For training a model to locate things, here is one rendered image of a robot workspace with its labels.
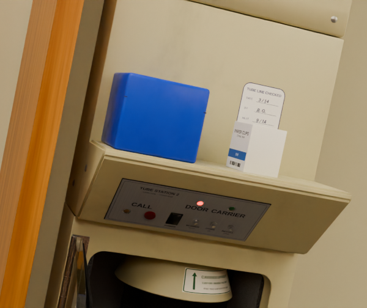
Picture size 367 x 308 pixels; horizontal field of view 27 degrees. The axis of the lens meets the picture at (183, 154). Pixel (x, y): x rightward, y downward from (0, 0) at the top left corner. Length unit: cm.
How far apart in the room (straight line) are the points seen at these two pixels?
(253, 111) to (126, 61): 18
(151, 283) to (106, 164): 25
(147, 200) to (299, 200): 19
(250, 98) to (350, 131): 58
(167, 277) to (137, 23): 35
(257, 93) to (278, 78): 4
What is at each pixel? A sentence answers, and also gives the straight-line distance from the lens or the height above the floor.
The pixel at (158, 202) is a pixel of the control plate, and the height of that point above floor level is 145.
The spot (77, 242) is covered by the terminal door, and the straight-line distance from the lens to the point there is 93.
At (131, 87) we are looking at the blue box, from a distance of 88.
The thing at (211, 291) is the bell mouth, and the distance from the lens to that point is 109.
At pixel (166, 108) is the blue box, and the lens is 89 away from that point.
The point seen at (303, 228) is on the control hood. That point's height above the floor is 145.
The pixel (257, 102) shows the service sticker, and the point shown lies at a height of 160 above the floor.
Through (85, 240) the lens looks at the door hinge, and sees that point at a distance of 100.
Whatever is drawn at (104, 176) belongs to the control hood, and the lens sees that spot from 90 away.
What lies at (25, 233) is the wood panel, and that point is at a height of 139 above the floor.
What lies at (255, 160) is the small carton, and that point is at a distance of 95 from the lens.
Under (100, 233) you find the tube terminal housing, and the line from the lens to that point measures 100.
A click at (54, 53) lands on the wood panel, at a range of 89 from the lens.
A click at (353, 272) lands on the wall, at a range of 164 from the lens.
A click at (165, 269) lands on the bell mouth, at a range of 107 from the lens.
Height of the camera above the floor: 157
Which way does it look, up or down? 3 degrees down
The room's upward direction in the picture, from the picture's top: 12 degrees clockwise
